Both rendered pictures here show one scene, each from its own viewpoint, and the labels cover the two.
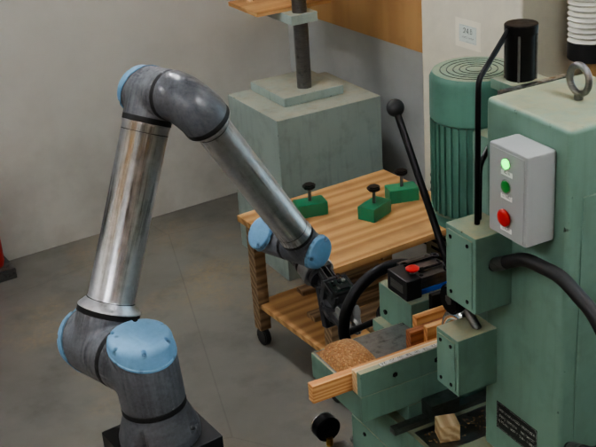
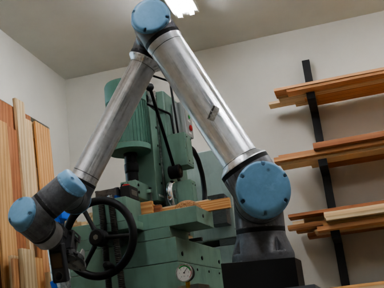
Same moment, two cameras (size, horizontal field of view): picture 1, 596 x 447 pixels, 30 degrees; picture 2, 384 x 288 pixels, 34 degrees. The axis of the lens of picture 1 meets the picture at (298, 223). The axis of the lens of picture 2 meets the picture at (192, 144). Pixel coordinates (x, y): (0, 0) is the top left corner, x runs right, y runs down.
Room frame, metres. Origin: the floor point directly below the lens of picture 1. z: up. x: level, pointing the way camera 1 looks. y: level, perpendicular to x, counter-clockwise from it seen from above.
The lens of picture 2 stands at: (3.65, 1.53, 0.47)
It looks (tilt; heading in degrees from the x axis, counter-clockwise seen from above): 17 degrees up; 223
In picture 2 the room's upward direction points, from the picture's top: 7 degrees counter-clockwise
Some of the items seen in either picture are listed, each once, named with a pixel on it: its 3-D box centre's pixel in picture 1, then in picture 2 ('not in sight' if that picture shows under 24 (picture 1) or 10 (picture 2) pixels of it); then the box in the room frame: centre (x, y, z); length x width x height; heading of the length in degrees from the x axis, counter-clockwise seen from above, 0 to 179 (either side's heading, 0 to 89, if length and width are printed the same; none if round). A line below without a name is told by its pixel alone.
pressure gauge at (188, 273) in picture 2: (326, 431); (186, 275); (2.11, -0.03, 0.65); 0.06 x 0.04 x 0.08; 116
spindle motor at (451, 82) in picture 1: (474, 145); (127, 119); (2.03, -0.36, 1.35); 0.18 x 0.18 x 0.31
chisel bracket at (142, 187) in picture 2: not in sight; (136, 194); (2.01, -0.36, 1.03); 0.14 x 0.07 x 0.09; 26
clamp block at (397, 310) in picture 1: (420, 301); (117, 213); (2.20, -0.26, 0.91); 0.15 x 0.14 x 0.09; 116
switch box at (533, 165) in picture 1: (521, 190); (182, 121); (1.68, -0.37, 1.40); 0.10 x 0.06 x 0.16; 26
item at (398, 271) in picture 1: (417, 273); (116, 194); (2.20, -0.26, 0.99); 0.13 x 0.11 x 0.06; 116
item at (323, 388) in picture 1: (428, 351); (163, 214); (1.98, -0.25, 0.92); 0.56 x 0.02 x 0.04; 116
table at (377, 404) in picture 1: (443, 334); (127, 227); (2.12, -0.30, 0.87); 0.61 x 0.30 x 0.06; 116
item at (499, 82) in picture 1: (521, 70); not in sight; (1.91, -0.42, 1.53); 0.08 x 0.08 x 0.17; 26
